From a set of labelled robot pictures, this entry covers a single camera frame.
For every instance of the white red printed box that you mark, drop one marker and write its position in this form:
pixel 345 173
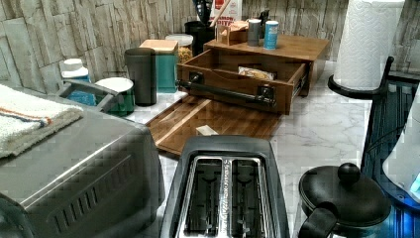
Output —
pixel 232 12

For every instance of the black utensil holder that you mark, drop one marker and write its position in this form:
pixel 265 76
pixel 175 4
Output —
pixel 201 34

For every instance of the white striped folded towel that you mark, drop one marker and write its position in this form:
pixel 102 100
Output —
pixel 26 119

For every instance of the small butter block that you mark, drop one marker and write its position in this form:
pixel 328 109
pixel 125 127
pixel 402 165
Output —
pixel 205 131

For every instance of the black two-slot toaster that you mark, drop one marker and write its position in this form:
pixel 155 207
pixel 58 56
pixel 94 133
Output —
pixel 225 187

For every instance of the blue cylindrical shaker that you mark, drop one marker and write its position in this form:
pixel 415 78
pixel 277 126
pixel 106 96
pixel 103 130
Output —
pixel 270 35

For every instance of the stainless steel toaster oven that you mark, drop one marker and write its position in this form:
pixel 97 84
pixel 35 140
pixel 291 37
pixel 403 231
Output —
pixel 99 176

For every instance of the black pot with lid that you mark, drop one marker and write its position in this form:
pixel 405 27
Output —
pixel 341 201

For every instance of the wooden cutting board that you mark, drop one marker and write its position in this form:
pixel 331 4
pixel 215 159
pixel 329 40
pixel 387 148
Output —
pixel 176 124

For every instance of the white paper towel roll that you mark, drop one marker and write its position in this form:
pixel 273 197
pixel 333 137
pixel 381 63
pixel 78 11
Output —
pixel 366 43

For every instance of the glass jar with pasta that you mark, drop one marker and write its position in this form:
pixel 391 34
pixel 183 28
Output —
pixel 185 42

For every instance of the teal canister with wooden lid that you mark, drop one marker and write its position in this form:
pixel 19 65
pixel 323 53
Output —
pixel 166 61

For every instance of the grey cylindrical shaker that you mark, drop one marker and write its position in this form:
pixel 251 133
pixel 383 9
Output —
pixel 254 30

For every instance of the black paper towel holder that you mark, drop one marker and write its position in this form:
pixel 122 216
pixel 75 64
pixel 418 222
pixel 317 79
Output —
pixel 362 94

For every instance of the blue bottle with white cap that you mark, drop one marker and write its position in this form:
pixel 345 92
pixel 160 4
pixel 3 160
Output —
pixel 74 69

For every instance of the dark grey tall canister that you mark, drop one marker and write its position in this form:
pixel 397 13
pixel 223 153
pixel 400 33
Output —
pixel 141 67

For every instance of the wooden drawer cabinet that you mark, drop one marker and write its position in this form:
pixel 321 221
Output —
pixel 309 50

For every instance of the packaged bread in drawer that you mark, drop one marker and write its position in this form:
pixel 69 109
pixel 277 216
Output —
pixel 257 73

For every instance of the small wooden packet holder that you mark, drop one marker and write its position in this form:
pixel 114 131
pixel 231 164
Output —
pixel 235 33

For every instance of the green container with white lid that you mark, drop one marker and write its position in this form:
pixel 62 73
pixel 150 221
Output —
pixel 125 89

